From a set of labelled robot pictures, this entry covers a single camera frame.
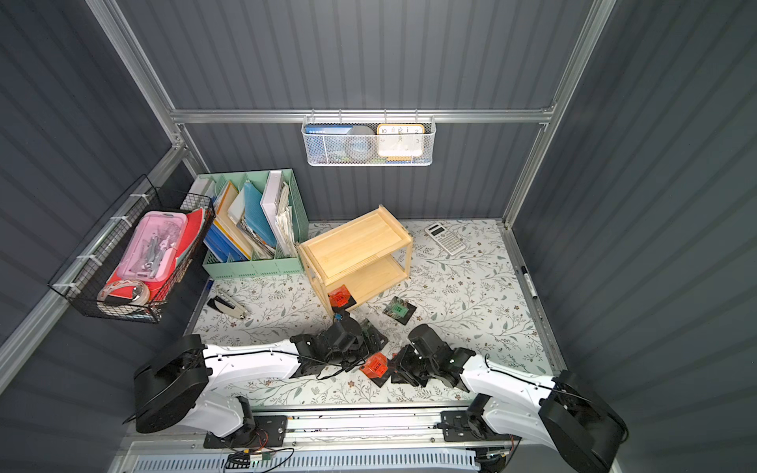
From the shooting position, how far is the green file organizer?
3.05 ft

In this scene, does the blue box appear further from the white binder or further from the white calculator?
the white calculator

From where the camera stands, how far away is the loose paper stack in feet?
2.97

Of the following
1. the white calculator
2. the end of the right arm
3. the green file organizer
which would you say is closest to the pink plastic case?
the green file organizer

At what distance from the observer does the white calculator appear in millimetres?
1136

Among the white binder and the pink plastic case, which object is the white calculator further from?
the pink plastic case

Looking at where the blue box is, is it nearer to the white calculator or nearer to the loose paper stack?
the loose paper stack

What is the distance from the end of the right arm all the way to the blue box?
0.57 meters

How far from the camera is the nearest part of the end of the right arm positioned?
618mm

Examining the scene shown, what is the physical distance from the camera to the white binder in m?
0.93

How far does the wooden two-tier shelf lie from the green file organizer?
0.06 meters

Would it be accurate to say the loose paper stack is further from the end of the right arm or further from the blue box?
the end of the right arm
